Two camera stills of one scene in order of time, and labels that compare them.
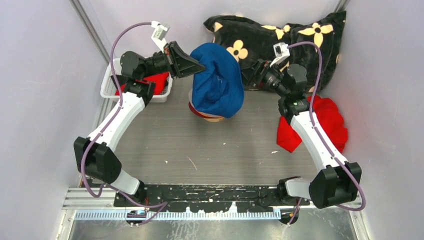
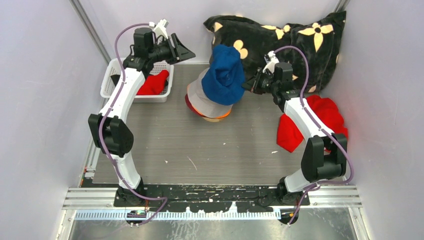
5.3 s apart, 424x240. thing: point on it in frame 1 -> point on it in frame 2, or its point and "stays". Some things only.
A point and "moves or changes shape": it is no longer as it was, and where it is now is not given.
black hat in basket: [121, 79] stays
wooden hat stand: [214, 119] stays
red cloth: [288, 137] stays
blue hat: [219, 90] moves or changes shape
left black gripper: [181, 64] -> [181, 52]
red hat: [159, 80] stays
